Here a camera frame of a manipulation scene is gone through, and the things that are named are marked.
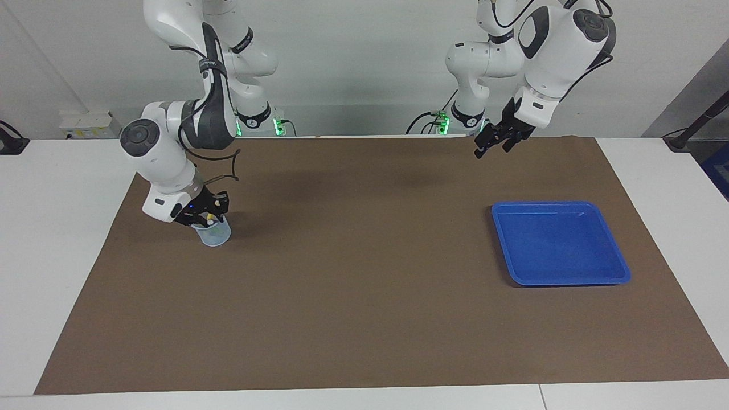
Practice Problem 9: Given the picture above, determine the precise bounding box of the white power strip box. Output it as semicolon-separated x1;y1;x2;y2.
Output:
59;110;123;140

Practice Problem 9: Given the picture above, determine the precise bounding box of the blue plastic tray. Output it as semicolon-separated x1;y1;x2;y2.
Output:
491;200;632;287

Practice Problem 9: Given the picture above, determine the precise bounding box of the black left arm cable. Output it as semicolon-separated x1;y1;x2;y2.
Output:
491;0;615;102

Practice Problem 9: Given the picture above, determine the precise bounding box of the black stand leg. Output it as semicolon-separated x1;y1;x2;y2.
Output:
662;91;729;152

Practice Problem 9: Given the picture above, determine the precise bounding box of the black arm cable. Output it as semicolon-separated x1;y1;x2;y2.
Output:
169;44;242;188
491;0;615;102

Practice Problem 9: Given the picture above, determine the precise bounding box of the brown table mat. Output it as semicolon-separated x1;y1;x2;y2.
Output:
33;136;729;395

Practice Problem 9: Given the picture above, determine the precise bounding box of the black table clamp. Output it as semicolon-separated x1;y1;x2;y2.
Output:
0;121;30;155

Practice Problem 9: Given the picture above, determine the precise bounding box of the blue box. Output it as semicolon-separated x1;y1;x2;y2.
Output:
701;142;729;201

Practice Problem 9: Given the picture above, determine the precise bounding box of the black base cable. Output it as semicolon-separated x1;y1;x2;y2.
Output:
406;85;459;136

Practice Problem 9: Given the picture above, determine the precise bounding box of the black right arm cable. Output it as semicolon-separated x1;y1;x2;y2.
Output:
169;44;242;188

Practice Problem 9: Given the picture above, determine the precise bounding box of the pale blue mesh pen cup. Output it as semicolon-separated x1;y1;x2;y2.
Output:
191;215;232;248

